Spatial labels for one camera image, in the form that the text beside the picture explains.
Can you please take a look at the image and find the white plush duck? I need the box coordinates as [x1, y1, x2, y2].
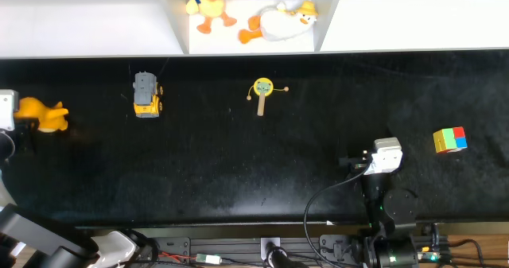
[237, 0, 319, 45]

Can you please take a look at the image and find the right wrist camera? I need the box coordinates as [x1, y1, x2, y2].
[363, 137, 403, 177]

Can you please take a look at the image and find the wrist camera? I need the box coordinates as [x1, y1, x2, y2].
[363, 137, 403, 177]
[0, 89, 20, 132]

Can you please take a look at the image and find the mounting rail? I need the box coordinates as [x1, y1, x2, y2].
[134, 230, 484, 268]

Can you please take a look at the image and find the grey and yellow toy truck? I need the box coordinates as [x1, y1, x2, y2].
[132, 71, 165, 119]

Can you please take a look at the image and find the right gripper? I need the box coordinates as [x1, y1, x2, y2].
[338, 131, 373, 170]

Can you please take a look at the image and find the white shelf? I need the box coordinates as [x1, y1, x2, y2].
[0, 0, 509, 60]

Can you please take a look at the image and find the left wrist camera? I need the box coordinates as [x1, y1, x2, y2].
[0, 89, 20, 132]

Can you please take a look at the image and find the yellow plush duck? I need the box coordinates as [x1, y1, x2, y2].
[185, 0, 238, 35]

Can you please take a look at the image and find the many-coloured puzzle cube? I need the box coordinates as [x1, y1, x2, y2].
[432, 126, 468, 154]

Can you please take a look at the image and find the orange rubber dinosaur toy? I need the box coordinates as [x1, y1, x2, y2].
[14, 96, 70, 134]

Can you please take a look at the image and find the black cable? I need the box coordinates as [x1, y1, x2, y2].
[302, 162, 375, 268]

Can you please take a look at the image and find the yellow rattle drum toy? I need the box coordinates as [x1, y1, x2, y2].
[246, 77, 290, 117]

